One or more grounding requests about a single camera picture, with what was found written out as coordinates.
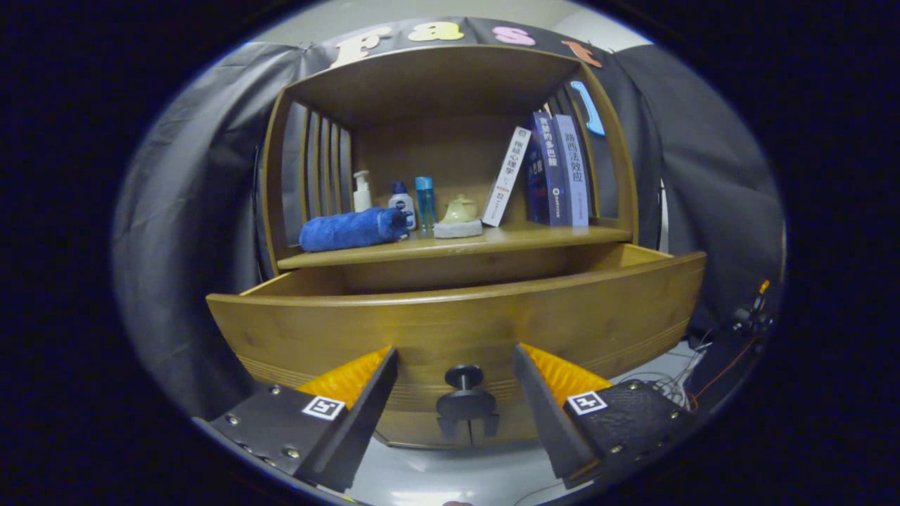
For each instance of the blue rolled towel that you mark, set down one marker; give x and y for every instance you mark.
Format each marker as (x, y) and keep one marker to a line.
(344, 230)

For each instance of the black drawer knob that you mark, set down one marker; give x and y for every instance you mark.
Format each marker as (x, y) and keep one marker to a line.
(466, 404)

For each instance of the wooden drawer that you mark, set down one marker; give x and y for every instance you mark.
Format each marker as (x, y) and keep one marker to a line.
(457, 330)

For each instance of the clear blue bottle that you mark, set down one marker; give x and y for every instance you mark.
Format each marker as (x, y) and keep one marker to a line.
(425, 204)

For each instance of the black floor equipment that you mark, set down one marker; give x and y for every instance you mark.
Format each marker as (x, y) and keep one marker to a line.
(724, 365)

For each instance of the wooden cabinet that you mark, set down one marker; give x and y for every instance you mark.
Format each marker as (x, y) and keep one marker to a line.
(436, 77)

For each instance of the wooden countertop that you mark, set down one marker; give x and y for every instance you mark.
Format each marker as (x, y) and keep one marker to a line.
(520, 239)

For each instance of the white pump bottle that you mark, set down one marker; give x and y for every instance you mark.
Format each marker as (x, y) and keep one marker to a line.
(362, 197)

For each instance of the pale green teapot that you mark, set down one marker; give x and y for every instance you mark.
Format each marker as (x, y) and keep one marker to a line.
(460, 211)

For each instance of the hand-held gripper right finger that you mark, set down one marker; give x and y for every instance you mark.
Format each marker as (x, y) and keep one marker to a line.
(552, 422)

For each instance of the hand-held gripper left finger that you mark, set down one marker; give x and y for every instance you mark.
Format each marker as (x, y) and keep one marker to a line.
(351, 429)

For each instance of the pale grey book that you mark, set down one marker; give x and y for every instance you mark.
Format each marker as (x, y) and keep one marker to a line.
(573, 176)

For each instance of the white bottle with blue cap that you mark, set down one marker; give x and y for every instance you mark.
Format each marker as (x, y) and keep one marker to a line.
(401, 200)

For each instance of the white book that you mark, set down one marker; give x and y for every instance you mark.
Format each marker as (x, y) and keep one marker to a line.
(506, 176)

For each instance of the dark blue book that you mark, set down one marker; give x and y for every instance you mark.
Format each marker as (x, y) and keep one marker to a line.
(548, 176)

